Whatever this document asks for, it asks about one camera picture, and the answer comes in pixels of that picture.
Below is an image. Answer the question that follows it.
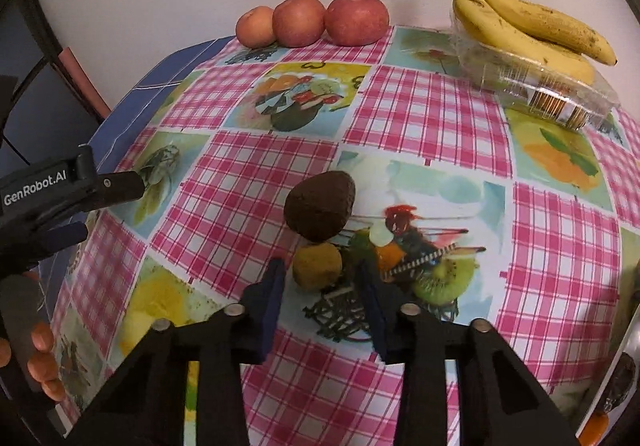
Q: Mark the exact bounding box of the lower yellow banana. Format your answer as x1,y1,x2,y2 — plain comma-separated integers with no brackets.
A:
452,0,596,85

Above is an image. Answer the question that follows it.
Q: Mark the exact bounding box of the yellow banana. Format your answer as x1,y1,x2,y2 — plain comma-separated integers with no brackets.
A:
452,0,596,85
484,0,617,66

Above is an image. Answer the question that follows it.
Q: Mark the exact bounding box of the person's left hand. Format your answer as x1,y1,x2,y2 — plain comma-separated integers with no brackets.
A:
1,270,66,404

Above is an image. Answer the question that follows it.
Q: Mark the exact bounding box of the upper yellow banana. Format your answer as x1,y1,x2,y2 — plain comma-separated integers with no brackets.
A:
484,0,617,66

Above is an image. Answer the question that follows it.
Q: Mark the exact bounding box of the dark avocado lower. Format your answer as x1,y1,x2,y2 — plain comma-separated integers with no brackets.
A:
597,353,636,414

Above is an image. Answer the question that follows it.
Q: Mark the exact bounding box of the clear plastic clamshell container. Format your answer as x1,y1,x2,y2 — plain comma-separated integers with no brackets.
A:
451,18,620,131

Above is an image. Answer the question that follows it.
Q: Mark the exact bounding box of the orange tangerine in bowl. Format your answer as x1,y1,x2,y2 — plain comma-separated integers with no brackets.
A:
578,411,608,446

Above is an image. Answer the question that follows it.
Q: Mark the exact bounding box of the small pale red apple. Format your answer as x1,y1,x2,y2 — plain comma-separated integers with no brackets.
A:
235,6,276,49

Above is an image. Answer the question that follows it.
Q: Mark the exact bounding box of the middle red apple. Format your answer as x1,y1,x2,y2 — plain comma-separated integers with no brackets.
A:
272,0,326,48

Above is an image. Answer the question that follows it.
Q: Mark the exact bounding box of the large red apple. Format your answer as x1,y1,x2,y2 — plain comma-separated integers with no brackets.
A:
324,0,390,46

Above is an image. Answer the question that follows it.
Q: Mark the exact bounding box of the wooden chair frame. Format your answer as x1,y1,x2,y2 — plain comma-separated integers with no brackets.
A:
16,0,111,123

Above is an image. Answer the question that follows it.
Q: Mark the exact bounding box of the round steel bowl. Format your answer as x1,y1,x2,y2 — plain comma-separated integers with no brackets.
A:
574,259,640,446

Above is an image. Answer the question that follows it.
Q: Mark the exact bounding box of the round dark avocado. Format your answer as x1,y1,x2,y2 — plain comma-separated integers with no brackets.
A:
283,171,356,243

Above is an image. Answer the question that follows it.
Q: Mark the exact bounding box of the fruit-pattern pink checkered tablecloth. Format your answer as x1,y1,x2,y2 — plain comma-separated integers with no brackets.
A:
48,28,639,426

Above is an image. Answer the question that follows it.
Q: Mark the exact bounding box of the small yellow-brown round fruit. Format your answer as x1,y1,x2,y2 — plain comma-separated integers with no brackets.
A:
292,242,343,291

